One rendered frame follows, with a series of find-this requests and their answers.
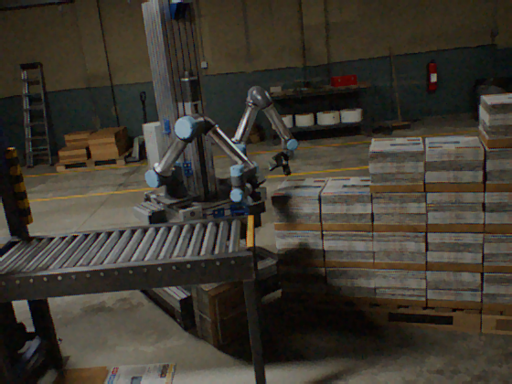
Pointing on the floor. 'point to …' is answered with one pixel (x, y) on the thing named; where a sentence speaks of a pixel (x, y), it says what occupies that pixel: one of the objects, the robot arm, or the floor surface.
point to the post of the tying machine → (14, 214)
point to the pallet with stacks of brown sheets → (95, 148)
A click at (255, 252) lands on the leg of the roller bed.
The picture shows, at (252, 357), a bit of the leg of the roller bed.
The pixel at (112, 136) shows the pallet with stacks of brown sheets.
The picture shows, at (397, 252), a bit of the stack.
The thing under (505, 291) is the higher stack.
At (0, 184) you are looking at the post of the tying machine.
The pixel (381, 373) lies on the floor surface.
